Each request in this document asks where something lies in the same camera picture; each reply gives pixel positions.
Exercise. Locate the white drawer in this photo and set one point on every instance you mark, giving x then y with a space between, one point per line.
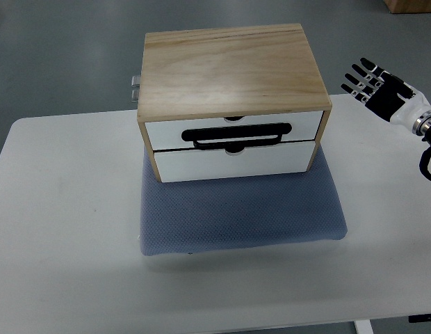
190 165
166 135

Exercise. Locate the blue-grey mesh cushion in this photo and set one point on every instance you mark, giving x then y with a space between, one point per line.
246 212

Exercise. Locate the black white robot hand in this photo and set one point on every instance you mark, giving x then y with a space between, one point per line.
389 97

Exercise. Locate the white table leg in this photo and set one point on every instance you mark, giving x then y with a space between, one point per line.
363 327

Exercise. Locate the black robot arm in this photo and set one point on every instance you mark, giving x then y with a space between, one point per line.
430 141

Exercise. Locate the wooden drawer cabinet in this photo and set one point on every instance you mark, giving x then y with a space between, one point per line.
229 73

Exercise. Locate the metal clamp behind cabinet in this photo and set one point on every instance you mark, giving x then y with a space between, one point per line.
135 86

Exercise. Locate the black drawer handle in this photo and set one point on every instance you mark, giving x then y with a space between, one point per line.
235 139

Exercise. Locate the cardboard box corner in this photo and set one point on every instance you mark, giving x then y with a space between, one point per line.
408 6

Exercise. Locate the black under-table bracket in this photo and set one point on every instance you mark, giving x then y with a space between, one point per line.
419 318

